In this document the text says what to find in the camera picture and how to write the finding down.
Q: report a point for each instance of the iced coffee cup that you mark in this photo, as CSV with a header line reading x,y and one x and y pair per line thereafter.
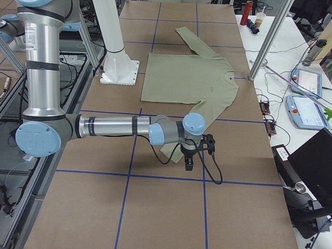
x,y
260,17

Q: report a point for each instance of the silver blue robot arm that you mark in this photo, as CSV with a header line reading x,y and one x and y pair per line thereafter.
x,y
46,126

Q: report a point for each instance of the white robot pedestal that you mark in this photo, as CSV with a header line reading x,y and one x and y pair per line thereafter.
x,y
118,68

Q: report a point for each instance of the red water bottle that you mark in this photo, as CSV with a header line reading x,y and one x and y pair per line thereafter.
x,y
246,12

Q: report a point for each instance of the teach pendant tablet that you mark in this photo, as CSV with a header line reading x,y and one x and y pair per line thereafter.
x,y
307,81
305,114

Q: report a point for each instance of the far teach pendant tablet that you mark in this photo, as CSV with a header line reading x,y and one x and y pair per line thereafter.
x,y
307,81

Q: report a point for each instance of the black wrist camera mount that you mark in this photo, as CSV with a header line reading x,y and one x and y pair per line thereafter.
x,y
207,143

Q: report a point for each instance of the near teach pendant tablet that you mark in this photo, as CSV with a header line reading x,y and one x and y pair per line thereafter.
x,y
305,114

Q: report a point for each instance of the olive green long-sleeve shirt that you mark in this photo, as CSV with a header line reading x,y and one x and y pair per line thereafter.
x,y
204,79

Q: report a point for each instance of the aluminium frame post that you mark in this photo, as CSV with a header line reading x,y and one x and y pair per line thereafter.
x,y
273,31

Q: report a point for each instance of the folded dark blue umbrella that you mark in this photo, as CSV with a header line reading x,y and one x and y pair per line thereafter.
x,y
250,24

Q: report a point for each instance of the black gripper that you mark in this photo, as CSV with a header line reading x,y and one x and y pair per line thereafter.
x,y
188,156

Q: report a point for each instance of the grey robot arm at edge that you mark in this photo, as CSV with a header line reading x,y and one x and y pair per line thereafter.
x,y
13,31

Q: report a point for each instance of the reacher grabber stick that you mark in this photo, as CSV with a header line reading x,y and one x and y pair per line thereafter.
x,y
312,96

